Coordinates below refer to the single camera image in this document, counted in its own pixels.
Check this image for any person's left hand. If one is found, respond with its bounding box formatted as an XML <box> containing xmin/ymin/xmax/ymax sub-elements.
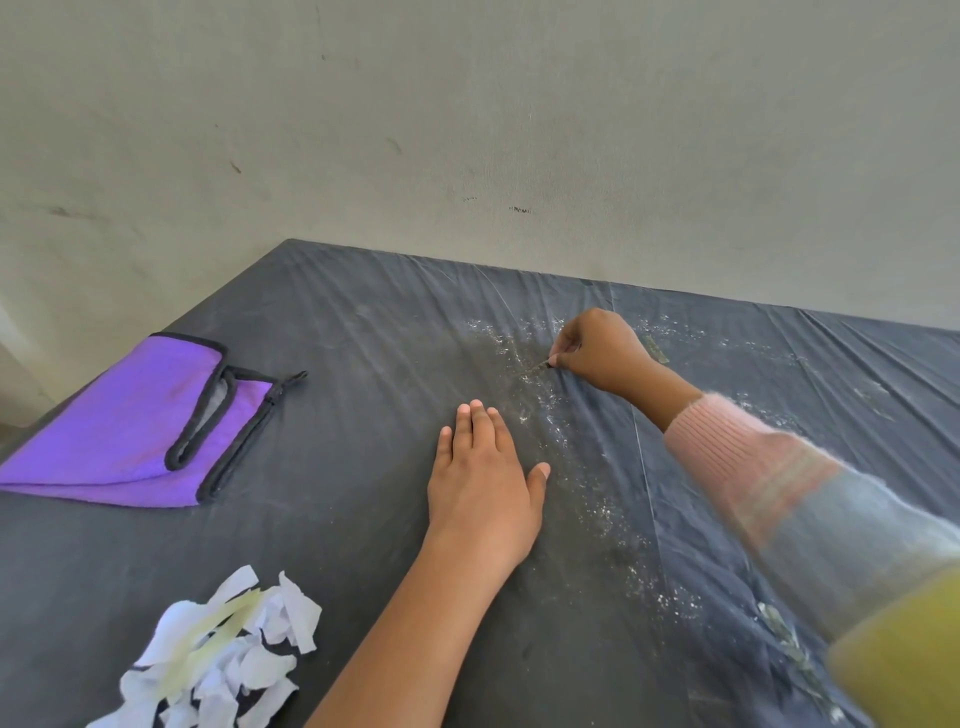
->
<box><xmin>419</xmin><ymin>399</ymin><xmax>553</xmax><ymax>590</ymax></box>

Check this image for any person's right hand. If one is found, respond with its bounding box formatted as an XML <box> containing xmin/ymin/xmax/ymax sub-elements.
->
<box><xmin>546</xmin><ymin>307</ymin><xmax>663</xmax><ymax>400</ymax></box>

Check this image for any gathered paper scraps pile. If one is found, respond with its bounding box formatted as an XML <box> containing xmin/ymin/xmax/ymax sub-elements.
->
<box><xmin>86</xmin><ymin>566</ymin><xmax>324</xmax><ymax>728</ymax></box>

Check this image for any pale green tape strip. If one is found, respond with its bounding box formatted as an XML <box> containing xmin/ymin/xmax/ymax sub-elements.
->
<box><xmin>176</xmin><ymin>588</ymin><xmax>264</xmax><ymax>654</ymax></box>
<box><xmin>157</xmin><ymin>614</ymin><xmax>260</xmax><ymax>699</ymax></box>

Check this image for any person's left forearm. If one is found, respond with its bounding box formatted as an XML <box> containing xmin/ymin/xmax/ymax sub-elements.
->
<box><xmin>303</xmin><ymin>539</ymin><xmax>496</xmax><ymax>728</ymax></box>

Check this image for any person's right forearm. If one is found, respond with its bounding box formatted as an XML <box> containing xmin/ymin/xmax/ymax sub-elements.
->
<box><xmin>626</xmin><ymin>365</ymin><xmax>960</xmax><ymax>728</ymax></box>

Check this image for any purple cloth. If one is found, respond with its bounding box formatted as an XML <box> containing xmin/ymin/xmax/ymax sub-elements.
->
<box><xmin>0</xmin><ymin>332</ymin><xmax>309</xmax><ymax>510</ymax></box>

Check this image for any dark grey covered table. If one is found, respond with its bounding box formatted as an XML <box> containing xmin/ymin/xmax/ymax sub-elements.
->
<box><xmin>0</xmin><ymin>238</ymin><xmax>960</xmax><ymax>728</ymax></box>

